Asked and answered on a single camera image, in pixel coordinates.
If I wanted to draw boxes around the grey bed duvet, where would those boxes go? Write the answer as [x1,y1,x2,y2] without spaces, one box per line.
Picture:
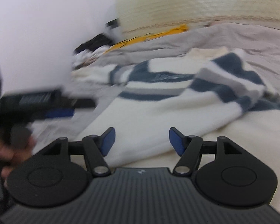
[33,23,280,153]

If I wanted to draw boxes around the yellow pillow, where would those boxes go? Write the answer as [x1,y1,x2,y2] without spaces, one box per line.
[104,24,189,54]

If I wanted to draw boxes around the white striped fleece sweater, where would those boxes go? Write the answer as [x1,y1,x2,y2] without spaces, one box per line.
[74,48,280,167]

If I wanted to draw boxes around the black clothes pile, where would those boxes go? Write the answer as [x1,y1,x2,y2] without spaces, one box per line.
[74,33,115,54]

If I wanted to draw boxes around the cream quilted headboard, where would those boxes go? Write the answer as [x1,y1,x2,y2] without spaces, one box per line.
[115,0,280,38]

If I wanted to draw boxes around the white clothes pile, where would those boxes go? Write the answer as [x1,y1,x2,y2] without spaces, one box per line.
[72,45,111,70]

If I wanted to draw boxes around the person left hand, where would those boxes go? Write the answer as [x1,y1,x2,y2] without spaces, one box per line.
[0,134,36,188]

